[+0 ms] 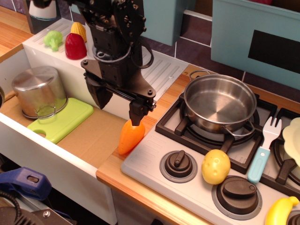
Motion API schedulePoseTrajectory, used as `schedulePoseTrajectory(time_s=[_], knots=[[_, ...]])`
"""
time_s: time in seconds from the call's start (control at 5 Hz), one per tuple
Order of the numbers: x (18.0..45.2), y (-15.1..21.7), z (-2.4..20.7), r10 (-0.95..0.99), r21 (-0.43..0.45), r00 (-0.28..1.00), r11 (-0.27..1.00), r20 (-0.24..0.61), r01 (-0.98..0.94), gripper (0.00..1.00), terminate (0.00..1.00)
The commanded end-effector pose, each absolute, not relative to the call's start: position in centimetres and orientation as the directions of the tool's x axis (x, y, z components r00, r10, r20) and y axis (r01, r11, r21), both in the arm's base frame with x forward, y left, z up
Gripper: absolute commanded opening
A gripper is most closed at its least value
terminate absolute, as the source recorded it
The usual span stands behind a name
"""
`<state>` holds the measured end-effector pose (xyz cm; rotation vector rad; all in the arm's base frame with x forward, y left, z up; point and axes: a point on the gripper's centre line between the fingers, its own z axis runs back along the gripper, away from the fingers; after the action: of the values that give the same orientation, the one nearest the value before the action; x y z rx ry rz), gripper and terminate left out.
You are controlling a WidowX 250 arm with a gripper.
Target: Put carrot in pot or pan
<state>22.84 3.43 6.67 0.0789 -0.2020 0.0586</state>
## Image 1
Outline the black burner grate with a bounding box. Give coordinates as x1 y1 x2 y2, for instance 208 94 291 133
155 95 277 174
257 107 300 197

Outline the green toy broccoli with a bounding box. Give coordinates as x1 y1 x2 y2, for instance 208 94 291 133
44 30 63 52

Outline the stainless steel pan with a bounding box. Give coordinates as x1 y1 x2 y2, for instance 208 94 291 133
183 70 257 138

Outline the black right stove knob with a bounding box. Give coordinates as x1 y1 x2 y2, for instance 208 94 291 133
286 210 300 225

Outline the upside-down steel pot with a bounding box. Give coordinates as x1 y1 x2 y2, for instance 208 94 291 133
12 66 68 119

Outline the black left stove knob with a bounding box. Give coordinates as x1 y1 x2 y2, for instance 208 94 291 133
159 150 198 183

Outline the red toy pepper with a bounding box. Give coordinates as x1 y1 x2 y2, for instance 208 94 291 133
65 33 87 60

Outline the white toy sink basin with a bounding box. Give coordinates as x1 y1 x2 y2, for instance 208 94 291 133
0 18 189 223

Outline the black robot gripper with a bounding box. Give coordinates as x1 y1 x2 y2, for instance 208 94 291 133
81 23 156 126

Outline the yellow toy banana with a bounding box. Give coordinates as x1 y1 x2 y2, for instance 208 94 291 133
264 196 300 225

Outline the teal hanging cabinet panel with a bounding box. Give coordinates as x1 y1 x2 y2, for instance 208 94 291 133
142 0 188 46

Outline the white and blue toy fork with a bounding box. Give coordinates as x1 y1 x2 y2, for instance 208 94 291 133
247 117 282 184

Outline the grey toy stove top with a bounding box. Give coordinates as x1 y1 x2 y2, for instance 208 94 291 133
120 91 300 225

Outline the black left burner grate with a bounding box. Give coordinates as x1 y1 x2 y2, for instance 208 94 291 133
155 95 277 174

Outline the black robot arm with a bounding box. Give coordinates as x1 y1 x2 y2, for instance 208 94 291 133
67 0 156 126

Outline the pale yellow plastic plate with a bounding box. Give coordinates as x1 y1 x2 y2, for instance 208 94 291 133
282 117 300 166

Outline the black stove knob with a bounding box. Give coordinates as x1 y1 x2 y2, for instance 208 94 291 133
159 150 198 183
211 176 263 220
286 210 300 225

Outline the green cutting board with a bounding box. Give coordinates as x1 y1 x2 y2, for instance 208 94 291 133
27 97 94 144

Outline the blue clamp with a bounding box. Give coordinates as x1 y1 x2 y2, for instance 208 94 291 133
0 167 52 201

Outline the yellow toy potato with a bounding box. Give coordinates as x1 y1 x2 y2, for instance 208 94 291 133
202 149 231 185

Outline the orange toy carrot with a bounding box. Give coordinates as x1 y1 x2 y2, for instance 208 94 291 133
118 120 145 155

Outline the teal cabinet with black window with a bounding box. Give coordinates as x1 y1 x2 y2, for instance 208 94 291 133
211 0 300 89

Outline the yellow toy corn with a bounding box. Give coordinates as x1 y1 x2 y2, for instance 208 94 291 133
70 22 87 43

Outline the black right burner grate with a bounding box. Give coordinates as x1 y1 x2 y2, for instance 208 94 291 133
257 107 300 197

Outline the black middle stove knob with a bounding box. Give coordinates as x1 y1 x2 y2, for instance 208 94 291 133
211 176 263 220

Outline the white and black cup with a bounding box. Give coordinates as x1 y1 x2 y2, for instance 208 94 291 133
29 0 57 21

